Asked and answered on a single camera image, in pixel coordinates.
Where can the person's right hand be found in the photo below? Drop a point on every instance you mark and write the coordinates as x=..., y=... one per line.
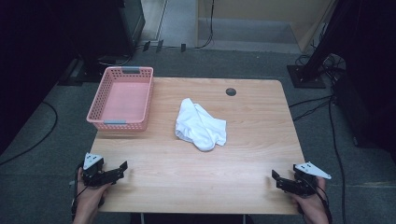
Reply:
x=311, y=207

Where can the black stand base plate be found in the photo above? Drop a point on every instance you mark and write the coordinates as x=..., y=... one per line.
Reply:
x=306, y=77

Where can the person's left hand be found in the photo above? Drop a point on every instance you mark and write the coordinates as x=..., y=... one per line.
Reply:
x=88, y=199

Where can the white t-shirt with blue print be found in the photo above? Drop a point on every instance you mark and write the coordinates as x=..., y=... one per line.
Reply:
x=199, y=127

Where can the black cabinet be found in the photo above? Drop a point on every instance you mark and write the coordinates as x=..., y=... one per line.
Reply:
x=106, y=28

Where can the black box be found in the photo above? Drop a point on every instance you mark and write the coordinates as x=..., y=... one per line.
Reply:
x=367, y=109

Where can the small dark floor block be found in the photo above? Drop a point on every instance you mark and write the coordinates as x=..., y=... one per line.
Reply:
x=183, y=47
x=146, y=46

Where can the pink plastic basket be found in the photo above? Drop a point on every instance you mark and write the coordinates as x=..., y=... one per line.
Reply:
x=124, y=99

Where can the light wooden panel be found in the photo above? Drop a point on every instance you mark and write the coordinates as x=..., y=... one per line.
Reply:
x=267, y=9

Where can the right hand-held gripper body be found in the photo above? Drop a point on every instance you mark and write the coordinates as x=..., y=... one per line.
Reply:
x=305, y=185

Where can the grey round table grommet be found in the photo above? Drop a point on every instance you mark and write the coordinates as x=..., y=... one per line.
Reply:
x=231, y=91

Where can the black stand post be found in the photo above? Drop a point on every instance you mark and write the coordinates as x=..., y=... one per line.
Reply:
x=327, y=37

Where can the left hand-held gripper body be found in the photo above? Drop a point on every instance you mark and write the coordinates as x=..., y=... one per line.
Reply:
x=93, y=174

